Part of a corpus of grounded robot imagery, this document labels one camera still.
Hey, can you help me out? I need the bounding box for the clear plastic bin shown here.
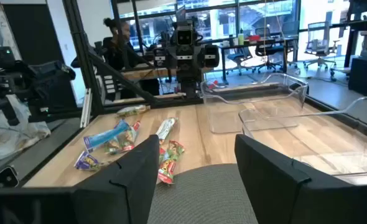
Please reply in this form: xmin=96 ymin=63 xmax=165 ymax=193
xmin=200 ymin=72 xmax=309 ymax=135
xmin=238 ymin=96 xmax=367 ymax=185

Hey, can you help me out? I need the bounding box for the silver aluminium bar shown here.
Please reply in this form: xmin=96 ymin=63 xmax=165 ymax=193
xmin=80 ymin=88 xmax=93 ymax=129

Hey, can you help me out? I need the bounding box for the white granola bar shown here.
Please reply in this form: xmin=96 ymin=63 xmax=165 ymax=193
xmin=155 ymin=117 xmax=179 ymax=146

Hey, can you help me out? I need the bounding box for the white mesh office chair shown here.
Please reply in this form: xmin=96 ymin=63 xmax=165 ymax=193
xmin=303 ymin=20 xmax=340 ymax=71

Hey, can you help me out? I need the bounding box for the black cabinet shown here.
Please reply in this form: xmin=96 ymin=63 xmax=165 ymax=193
xmin=347 ymin=49 xmax=367 ymax=97

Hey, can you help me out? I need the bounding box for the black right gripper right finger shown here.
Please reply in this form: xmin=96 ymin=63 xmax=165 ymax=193
xmin=235 ymin=134 xmax=355 ymax=224

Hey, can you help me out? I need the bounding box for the grey round woven placemat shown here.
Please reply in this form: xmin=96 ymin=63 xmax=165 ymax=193
xmin=147 ymin=164 xmax=259 ymax=224

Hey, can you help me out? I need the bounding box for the white plastic sheet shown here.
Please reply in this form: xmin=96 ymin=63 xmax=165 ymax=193
xmin=0 ymin=93 xmax=52 ymax=166

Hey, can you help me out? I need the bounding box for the small black camera box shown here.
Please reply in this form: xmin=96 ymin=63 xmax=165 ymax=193
xmin=0 ymin=165 xmax=20 ymax=189

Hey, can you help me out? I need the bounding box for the green blue granola bar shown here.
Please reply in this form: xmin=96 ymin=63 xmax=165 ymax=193
xmin=116 ymin=105 xmax=151 ymax=118

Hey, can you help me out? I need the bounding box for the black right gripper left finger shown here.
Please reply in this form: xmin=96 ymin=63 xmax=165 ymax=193
xmin=71 ymin=134 xmax=160 ymax=224

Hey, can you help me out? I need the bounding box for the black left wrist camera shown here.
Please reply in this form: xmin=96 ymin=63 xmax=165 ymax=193
xmin=175 ymin=26 xmax=194 ymax=47

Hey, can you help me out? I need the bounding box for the person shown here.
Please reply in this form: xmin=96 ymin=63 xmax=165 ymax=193
xmin=101 ymin=17 xmax=141 ymax=74

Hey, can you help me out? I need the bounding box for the green orange granola bar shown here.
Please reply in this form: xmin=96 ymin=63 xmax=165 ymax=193
xmin=104 ymin=136 xmax=124 ymax=156

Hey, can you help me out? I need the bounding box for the blue office chair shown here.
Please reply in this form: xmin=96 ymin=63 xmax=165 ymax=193
xmin=225 ymin=46 xmax=255 ymax=76

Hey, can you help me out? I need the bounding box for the purple granola bar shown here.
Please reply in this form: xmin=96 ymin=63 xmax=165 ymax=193
xmin=73 ymin=151 xmax=103 ymax=172

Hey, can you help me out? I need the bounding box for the light blue granola bar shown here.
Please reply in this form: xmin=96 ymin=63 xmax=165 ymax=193
xmin=83 ymin=119 xmax=131 ymax=154

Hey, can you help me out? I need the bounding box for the red green granola bar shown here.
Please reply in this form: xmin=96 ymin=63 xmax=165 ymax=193
xmin=166 ymin=140 xmax=185 ymax=162
xmin=118 ymin=120 xmax=141 ymax=154
xmin=157 ymin=155 xmax=177 ymax=185

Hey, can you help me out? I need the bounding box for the black office chair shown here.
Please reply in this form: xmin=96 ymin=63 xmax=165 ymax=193
xmin=254 ymin=26 xmax=286 ymax=74

